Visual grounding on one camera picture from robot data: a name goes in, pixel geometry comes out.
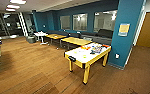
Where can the wooden rectangular table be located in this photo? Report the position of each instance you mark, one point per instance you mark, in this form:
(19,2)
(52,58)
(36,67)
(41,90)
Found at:
(56,36)
(76,41)

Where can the orange red game box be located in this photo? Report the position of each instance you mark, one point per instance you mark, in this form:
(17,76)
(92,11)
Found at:
(86,47)

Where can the yellow air hockey table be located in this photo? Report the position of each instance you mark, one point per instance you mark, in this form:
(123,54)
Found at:
(81,58)

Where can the long dark bench sofa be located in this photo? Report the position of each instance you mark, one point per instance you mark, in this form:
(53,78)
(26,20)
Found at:
(62,33)

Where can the blue board game box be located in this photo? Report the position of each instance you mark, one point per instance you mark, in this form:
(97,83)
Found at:
(96,50)

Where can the interior glass window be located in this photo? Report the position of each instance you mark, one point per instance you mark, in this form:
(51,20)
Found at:
(80,22)
(65,22)
(105,20)

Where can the dark grey sofa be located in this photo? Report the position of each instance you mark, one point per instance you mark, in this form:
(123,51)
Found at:
(102,36)

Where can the flat red item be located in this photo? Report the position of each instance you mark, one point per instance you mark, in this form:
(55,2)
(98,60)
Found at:
(106,46)

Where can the small white table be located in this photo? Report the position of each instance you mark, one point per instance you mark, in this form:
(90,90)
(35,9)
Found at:
(40,34)

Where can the white pillar outlet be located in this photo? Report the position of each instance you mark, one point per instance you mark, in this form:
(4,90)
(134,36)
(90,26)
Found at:
(117,56)

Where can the dark round waste bin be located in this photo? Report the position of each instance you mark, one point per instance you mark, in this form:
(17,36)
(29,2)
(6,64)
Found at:
(31,39)

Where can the yellow pillar poster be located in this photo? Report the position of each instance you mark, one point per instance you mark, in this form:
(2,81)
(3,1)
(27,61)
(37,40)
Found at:
(124,29)

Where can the ceiling light panel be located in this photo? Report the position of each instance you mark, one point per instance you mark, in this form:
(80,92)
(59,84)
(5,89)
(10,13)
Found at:
(13,6)
(17,1)

